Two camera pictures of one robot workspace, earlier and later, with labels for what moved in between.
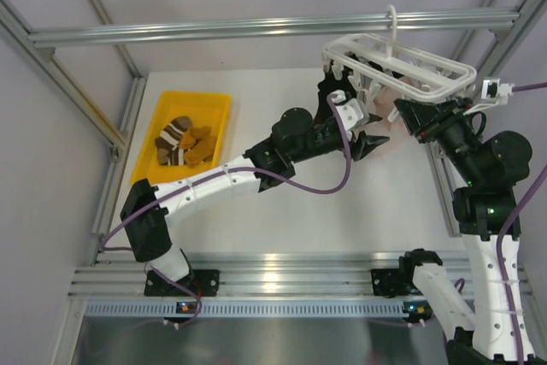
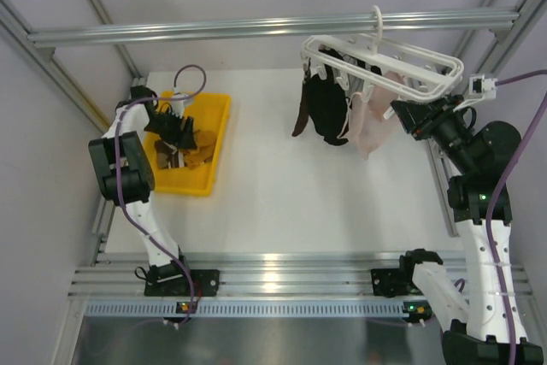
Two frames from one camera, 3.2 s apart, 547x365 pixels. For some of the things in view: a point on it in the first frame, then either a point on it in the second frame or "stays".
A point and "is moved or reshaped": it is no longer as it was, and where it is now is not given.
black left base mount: (200, 282) stays
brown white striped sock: (169, 150) stays
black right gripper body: (456, 108) stays
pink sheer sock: (385, 97) is moved or reshaped
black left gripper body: (349, 136) -> (167, 126)
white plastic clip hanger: (375, 63) is moved or reshaped
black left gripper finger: (373, 118) -> (188, 140)
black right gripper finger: (420, 117) stays
